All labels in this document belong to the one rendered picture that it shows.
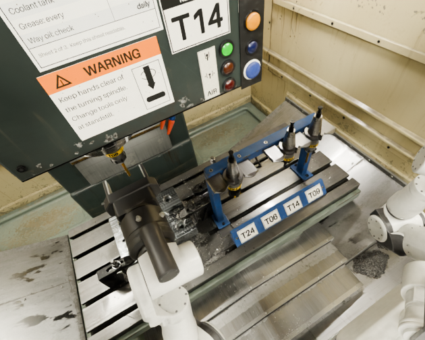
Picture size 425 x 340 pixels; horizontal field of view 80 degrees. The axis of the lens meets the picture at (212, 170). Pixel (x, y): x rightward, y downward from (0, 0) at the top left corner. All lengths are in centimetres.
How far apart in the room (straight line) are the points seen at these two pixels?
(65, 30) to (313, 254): 115
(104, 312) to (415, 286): 92
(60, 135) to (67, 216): 141
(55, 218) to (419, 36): 193
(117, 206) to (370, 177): 115
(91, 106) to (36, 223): 156
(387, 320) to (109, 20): 62
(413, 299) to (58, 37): 57
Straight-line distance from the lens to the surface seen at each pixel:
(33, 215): 197
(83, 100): 40
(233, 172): 76
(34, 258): 163
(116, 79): 39
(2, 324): 151
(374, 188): 138
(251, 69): 48
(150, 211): 50
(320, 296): 120
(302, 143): 91
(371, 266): 137
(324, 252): 126
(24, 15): 36
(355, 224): 133
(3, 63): 38
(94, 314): 110
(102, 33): 37
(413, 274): 51
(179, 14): 39
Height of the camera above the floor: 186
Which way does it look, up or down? 51 degrees down
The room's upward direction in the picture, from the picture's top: 11 degrees counter-clockwise
